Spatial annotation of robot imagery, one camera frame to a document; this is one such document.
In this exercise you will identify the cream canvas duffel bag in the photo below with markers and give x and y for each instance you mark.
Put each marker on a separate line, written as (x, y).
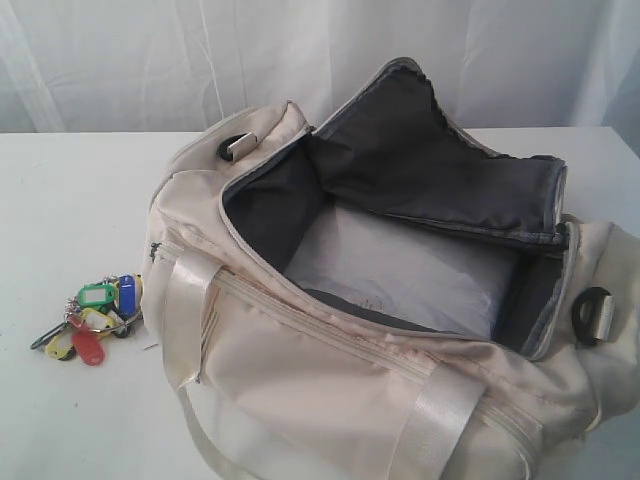
(274, 383)

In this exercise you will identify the bunch of colourful key tags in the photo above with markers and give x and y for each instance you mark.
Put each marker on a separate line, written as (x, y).
(110, 307)

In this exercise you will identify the white foam block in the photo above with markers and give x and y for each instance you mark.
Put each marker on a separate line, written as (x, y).
(393, 271)

